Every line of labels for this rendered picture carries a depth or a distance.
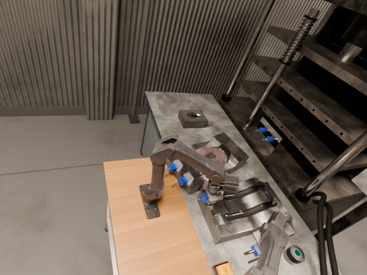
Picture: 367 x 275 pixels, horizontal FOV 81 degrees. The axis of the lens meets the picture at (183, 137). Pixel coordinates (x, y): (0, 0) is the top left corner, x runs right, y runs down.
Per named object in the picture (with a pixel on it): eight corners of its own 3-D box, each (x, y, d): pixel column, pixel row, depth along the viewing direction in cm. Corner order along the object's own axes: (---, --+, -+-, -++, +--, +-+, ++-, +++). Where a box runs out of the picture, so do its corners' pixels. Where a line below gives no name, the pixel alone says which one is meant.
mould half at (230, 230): (214, 244, 105) (225, 233, 97) (196, 198, 122) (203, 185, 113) (287, 223, 126) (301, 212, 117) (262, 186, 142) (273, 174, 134)
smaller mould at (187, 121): (183, 128, 166) (185, 121, 162) (177, 116, 176) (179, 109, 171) (205, 127, 174) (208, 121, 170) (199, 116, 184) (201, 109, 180)
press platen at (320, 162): (321, 174, 137) (326, 169, 134) (238, 84, 208) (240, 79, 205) (382, 163, 167) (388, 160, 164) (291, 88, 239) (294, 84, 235)
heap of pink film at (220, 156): (202, 177, 127) (207, 169, 122) (185, 156, 136) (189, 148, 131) (231, 163, 142) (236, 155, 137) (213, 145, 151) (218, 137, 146)
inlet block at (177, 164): (163, 178, 123) (165, 172, 120) (158, 171, 126) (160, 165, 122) (181, 170, 131) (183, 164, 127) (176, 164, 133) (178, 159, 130)
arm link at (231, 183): (236, 182, 99) (241, 164, 91) (236, 198, 92) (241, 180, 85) (211, 178, 100) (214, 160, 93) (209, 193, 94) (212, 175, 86)
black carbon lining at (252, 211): (225, 224, 107) (232, 215, 101) (212, 196, 118) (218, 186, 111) (276, 211, 121) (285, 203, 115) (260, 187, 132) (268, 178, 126)
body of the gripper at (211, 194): (215, 179, 106) (217, 173, 100) (223, 199, 101) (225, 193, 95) (203, 183, 106) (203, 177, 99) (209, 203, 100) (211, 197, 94)
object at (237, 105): (296, 211, 144) (301, 207, 140) (215, 100, 228) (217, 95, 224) (366, 193, 178) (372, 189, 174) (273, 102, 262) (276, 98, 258)
